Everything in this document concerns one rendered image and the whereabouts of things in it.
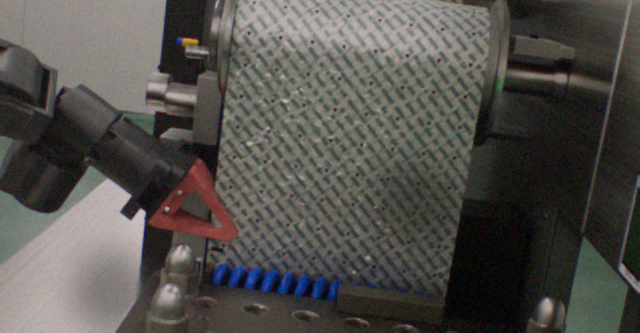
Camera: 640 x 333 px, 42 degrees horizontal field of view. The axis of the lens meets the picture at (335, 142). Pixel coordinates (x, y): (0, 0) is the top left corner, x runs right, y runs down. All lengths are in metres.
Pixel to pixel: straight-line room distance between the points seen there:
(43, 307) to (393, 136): 0.48
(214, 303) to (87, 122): 0.20
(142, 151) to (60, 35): 5.96
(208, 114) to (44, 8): 5.92
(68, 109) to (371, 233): 0.30
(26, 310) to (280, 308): 0.38
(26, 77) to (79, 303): 0.36
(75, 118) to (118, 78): 5.84
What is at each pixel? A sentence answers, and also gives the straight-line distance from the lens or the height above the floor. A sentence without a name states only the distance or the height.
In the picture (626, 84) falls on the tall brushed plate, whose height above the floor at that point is 1.27.
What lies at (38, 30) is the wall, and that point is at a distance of 6.79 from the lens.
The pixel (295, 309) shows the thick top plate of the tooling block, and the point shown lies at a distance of 0.75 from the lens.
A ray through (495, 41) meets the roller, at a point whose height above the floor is 1.28.
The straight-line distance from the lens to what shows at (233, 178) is 0.79.
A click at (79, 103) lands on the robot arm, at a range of 0.79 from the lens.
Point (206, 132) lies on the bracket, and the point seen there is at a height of 1.15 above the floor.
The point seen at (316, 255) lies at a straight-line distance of 0.80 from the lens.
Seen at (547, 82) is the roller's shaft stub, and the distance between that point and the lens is 0.83.
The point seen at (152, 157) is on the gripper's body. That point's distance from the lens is 0.78.
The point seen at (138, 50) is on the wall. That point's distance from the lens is 6.56.
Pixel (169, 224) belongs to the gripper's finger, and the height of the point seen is 1.07.
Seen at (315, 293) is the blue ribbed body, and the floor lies 1.03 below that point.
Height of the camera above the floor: 1.32
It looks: 11 degrees down
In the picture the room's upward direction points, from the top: 8 degrees clockwise
